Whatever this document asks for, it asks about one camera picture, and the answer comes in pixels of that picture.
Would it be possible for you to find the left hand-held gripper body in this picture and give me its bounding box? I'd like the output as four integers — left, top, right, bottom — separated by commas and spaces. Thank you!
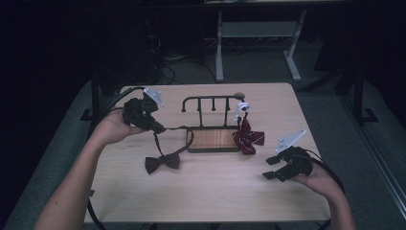
123, 88, 166, 130

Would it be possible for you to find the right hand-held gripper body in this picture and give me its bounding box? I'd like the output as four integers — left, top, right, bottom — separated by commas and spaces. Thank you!
275, 128, 314, 183

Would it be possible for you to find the dark brown bow tie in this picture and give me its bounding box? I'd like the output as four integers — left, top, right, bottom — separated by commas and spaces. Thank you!
145, 126, 195, 175

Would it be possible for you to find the red striped bow tie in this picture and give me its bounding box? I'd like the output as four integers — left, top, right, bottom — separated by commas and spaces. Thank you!
232, 101, 266, 156

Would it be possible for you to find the black hook rack wooden tray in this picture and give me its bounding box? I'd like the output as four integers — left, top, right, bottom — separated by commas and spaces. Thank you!
181, 93, 247, 154

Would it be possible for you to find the person's right hand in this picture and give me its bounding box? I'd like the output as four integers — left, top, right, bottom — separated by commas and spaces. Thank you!
291, 162, 341, 200

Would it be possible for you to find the person's left hand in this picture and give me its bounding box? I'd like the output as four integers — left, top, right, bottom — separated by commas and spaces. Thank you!
92, 109, 147, 147

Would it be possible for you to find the black metal stand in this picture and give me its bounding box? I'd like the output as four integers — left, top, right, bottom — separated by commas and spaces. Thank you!
350, 65, 379, 125
79, 71, 103, 123

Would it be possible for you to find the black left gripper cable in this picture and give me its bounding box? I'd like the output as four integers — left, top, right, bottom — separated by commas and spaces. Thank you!
86, 85, 147, 230

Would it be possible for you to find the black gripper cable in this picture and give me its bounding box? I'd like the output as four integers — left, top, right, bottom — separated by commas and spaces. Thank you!
86, 85, 147, 230
301, 148, 347, 230

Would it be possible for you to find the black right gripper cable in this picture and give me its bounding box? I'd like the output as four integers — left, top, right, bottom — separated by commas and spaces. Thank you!
301, 148, 347, 230

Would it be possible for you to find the tangle of black floor cables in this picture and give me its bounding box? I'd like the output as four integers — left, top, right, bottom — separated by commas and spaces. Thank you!
146, 30, 218, 85

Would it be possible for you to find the grey metal rail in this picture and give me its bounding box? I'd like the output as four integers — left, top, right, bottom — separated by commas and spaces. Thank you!
338, 94, 406, 210

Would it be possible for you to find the white metal desk frame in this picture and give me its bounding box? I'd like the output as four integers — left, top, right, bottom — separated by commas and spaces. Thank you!
214, 9, 308, 82

